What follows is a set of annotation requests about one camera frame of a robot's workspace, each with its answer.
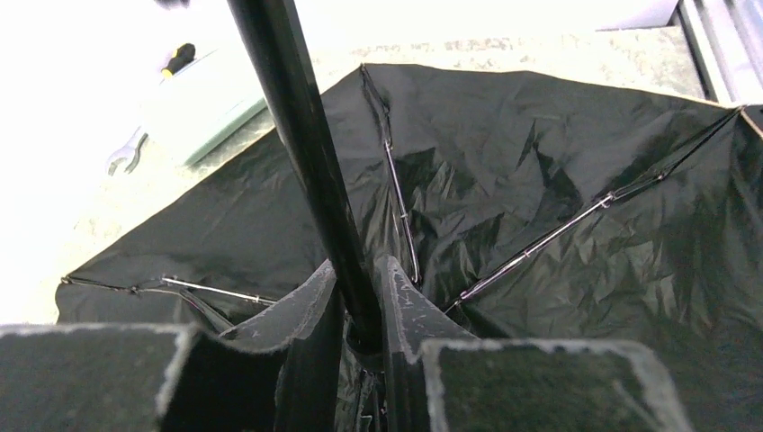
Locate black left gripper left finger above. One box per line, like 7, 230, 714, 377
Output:
1, 262, 343, 431

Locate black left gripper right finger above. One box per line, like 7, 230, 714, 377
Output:
375, 255, 693, 431

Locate beige umbrella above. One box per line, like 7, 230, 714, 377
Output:
54, 0, 763, 432

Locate mint green umbrella case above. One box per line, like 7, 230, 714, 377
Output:
148, 47, 266, 167

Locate aluminium frame rails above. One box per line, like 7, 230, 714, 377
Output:
677, 0, 762, 105

